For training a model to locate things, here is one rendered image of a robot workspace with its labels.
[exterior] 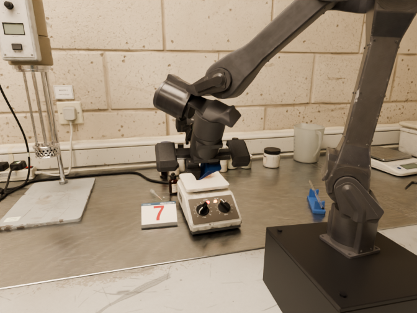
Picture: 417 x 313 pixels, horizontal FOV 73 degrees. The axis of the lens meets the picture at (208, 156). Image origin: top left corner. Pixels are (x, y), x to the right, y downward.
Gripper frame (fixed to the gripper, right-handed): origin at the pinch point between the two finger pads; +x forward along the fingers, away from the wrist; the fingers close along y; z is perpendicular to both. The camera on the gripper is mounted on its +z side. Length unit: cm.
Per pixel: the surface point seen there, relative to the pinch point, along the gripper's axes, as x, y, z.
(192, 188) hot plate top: 13.0, -0.2, 3.4
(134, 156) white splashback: 44, 15, 40
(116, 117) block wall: 34, 20, 52
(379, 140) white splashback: 42, -105, 41
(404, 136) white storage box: 33, -109, 34
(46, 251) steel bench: 17.1, 33.2, -7.0
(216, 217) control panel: 13.4, -4.9, -5.2
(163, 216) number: 19.3, 7.2, -0.4
